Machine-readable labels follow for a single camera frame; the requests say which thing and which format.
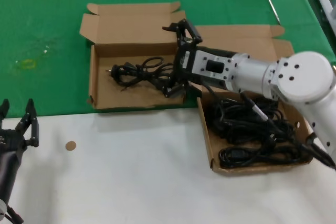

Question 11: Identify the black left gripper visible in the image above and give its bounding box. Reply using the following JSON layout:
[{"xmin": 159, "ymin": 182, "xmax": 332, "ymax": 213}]
[{"xmin": 0, "ymin": 99, "xmax": 40, "ymax": 157}]

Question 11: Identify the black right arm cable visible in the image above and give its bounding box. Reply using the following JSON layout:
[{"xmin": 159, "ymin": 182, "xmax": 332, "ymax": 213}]
[{"xmin": 204, "ymin": 83, "xmax": 336, "ymax": 169}]

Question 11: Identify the open brown cardboard box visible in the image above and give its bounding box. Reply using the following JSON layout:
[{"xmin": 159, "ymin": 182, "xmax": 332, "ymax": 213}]
[
  {"xmin": 181, "ymin": 24, "xmax": 314, "ymax": 174},
  {"xmin": 78, "ymin": 1, "xmax": 188, "ymax": 111}
]

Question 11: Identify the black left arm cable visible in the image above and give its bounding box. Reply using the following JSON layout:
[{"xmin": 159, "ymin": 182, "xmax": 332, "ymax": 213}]
[{"xmin": 0, "ymin": 202, "xmax": 24, "ymax": 224}]

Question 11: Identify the white flat strip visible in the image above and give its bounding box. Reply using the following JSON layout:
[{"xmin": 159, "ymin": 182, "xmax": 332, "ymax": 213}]
[{"xmin": 316, "ymin": 0, "xmax": 336, "ymax": 29}]

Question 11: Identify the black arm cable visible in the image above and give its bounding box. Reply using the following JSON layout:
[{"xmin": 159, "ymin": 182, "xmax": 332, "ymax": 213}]
[
  {"xmin": 0, "ymin": 202, "xmax": 24, "ymax": 224},
  {"xmin": 204, "ymin": 83, "xmax": 336, "ymax": 169}
]

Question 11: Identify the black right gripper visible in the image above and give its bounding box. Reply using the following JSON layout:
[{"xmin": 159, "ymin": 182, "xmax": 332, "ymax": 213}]
[{"xmin": 161, "ymin": 18, "xmax": 203, "ymax": 99}]

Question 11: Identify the green table cloth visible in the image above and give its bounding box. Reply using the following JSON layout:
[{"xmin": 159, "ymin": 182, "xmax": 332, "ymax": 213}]
[{"xmin": 0, "ymin": 0, "xmax": 336, "ymax": 119}]

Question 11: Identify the white table cover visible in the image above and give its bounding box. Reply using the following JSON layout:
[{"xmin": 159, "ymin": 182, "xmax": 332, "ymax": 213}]
[{"xmin": 0, "ymin": 103, "xmax": 336, "ymax": 224}]

